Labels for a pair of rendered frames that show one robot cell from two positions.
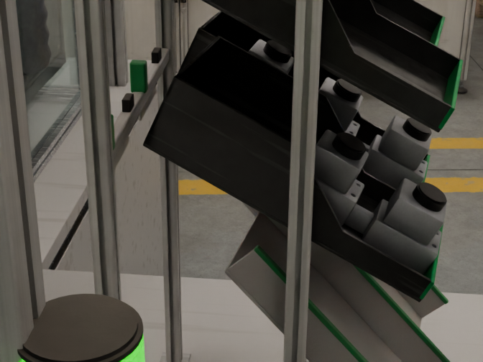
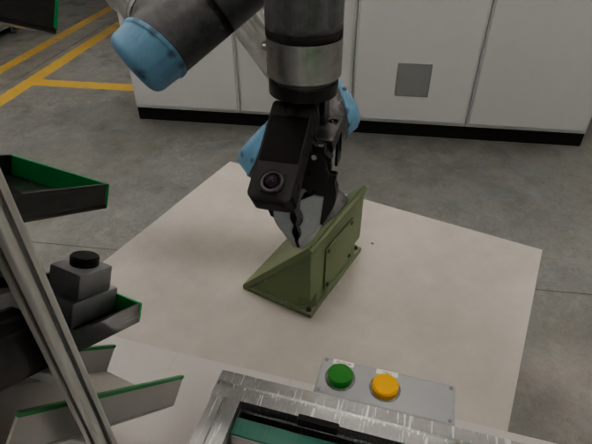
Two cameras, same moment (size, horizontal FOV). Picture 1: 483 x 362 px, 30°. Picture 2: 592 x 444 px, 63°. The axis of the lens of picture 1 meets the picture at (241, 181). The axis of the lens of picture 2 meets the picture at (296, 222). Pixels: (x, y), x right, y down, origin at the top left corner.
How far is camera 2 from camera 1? 46 cm
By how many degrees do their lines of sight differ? 67
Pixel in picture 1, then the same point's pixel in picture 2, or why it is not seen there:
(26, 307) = not seen: outside the picture
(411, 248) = (102, 299)
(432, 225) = (107, 273)
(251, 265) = (23, 429)
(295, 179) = (53, 329)
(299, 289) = (86, 396)
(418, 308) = not seen: hidden behind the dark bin
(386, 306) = not seen: hidden behind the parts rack
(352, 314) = (40, 384)
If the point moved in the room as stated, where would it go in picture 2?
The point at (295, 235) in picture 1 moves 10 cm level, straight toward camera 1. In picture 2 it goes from (71, 366) to (175, 391)
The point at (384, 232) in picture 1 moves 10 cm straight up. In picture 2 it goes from (82, 307) to (54, 232)
